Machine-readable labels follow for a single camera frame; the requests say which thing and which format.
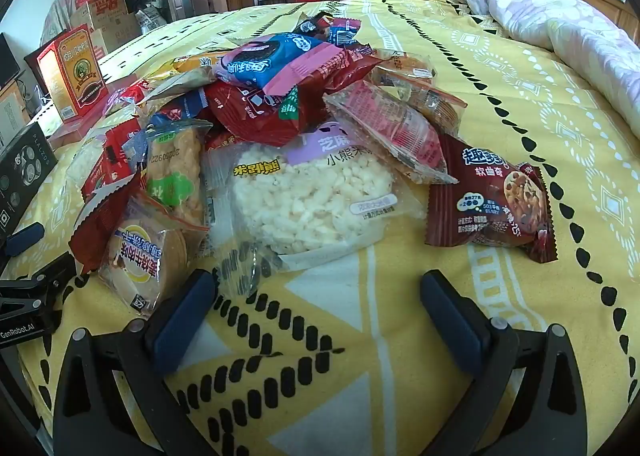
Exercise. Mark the clear red wafer packet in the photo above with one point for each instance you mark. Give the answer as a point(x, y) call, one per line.
point(395, 131)

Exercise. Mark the yellow snack packet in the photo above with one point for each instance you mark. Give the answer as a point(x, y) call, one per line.
point(192, 64)

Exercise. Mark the pink white quilt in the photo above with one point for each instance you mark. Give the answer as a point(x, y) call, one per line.
point(550, 16)

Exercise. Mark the green label rice cracker packet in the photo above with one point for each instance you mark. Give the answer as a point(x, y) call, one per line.
point(175, 161)

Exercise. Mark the dark brown small snack packet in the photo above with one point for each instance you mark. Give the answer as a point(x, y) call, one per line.
point(307, 26)

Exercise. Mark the blue pink cookie packet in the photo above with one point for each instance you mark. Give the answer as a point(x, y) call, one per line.
point(280, 56)

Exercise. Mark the black monitor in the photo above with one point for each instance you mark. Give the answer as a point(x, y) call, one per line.
point(7, 61)

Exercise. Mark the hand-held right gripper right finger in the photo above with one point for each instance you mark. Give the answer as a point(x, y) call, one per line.
point(450, 321)

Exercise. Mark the clear puffed rice cake packet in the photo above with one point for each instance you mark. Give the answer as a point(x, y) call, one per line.
point(310, 201)

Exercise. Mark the dark red snack packet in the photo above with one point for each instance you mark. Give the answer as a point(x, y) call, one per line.
point(240, 111)

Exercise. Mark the flat red box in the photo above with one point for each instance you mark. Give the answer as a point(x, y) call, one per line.
point(75, 129)

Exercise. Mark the orange red carton box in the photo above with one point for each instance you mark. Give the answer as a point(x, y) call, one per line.
point(70, 71)

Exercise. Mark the flat red snack packet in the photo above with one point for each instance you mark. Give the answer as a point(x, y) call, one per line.
point(120, 141)

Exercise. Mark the black printed box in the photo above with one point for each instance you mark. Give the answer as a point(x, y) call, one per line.
point(25, 171)

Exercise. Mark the brown chocolate cookie packet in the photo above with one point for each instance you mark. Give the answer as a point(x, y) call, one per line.
point(480, 216)

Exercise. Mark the orange bread packet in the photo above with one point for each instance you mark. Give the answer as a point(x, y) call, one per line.
point(430, 101)

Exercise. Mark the red foil snack packet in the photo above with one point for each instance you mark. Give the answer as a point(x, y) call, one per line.
point(92, 231)

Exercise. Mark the cardboard box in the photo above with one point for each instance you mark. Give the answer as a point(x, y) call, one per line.
point(110, 11)

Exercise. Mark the blue red small snack packet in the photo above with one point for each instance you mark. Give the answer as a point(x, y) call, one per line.
point(345, 29)

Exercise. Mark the patterned round board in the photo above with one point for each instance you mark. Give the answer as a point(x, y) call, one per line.
point(60, 11)

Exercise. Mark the yellow patterned bedsheet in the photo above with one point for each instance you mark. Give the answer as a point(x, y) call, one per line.
point(525, 101)

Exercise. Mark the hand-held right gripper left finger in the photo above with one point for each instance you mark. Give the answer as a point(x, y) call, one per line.
point(182, 321)

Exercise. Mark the clear round biscuit packet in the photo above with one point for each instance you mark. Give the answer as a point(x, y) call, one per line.
point(150, 256)

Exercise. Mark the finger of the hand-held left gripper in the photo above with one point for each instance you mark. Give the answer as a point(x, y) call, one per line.
point(45, 278)
point(25, 238)

